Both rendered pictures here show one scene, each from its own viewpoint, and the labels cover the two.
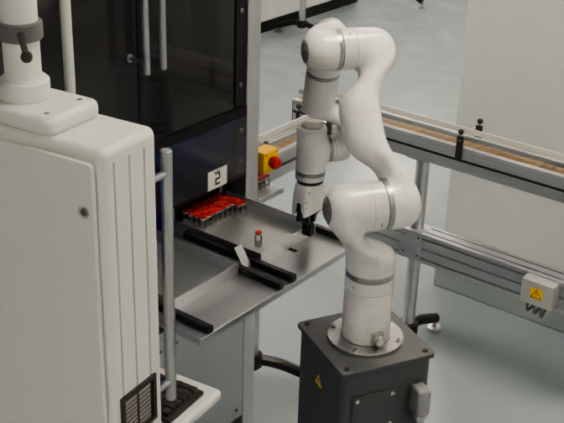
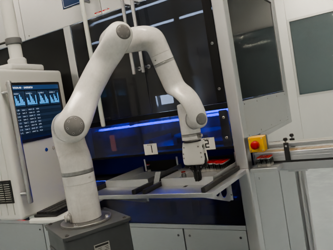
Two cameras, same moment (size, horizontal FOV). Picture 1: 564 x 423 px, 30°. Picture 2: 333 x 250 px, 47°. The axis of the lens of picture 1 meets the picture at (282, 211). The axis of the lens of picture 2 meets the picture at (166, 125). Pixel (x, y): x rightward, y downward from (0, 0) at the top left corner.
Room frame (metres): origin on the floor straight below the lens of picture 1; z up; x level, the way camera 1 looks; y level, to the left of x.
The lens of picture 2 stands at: (2.44, -1.68, 1.25)
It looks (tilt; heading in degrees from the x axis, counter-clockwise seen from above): 3 degrees down; 84
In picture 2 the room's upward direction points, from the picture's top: 9 degrees counter-clockwise
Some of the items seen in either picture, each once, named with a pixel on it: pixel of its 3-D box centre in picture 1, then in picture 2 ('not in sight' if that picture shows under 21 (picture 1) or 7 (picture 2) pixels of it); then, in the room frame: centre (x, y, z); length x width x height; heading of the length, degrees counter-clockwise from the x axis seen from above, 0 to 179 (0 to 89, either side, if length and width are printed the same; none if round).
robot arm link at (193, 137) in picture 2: (310, 174); (192, 137); (2.71, -0.08, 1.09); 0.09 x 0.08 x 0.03; 143
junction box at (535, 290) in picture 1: (539, 291); not in sight; (3.13, -0.89, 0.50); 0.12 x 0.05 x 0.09; 53
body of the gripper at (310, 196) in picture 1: (309, 194); (194, 151); (2.71, -0.08, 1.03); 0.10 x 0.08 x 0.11; 143
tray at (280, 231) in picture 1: (242, 225); (202, 172); (2.77, 0.11, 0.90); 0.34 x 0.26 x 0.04; 53
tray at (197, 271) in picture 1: (159, 266); (145, 175); (2.50, 0.33, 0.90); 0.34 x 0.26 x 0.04; 53
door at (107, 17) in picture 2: (65, 59); (109, 67); (2.41, 0.53, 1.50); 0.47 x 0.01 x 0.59; 143
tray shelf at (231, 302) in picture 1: (220, 260); (166, 182); (2.60, 0.17, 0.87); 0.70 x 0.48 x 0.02; 143
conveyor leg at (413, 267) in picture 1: (415, 248); not in sight; (3.50, -0.50, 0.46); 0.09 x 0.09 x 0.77; 53
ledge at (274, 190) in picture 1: (254, 189); (267, 166); (3.08, 0.09, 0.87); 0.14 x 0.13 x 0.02; 53
